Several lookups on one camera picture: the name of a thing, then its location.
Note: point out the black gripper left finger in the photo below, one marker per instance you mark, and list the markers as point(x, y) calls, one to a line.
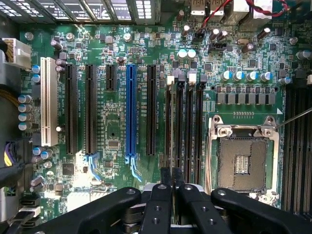
point(156, 209)

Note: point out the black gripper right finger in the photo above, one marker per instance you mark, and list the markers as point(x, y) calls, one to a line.
point(195, 209)

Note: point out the long black expansion slot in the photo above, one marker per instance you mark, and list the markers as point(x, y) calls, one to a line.
point(151, 109)
point(91, 109)
point(71, 109)

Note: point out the blue expansion slot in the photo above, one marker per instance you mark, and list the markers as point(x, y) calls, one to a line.
point(130, 109)

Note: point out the bank of black RAM slots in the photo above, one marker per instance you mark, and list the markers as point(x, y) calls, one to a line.
point(298, 146)

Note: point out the short black expansion slot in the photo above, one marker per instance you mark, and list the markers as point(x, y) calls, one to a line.
point(111, 78)

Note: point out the white PCI expansion slot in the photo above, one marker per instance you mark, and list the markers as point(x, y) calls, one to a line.
point(48, 102)

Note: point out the green motherboard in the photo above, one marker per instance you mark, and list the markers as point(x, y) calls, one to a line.
point(117, 117)

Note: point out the black SATA connector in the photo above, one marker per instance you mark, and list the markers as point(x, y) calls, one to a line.
point(29, 201)

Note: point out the silver rear port block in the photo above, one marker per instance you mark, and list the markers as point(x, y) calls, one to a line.
point(207, 6)
point(253, 12)

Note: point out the white power connector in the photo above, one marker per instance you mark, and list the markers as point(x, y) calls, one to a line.
point(18, 53)

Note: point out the CPU socket with metal frame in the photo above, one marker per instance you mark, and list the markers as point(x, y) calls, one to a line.
point(243, 158)

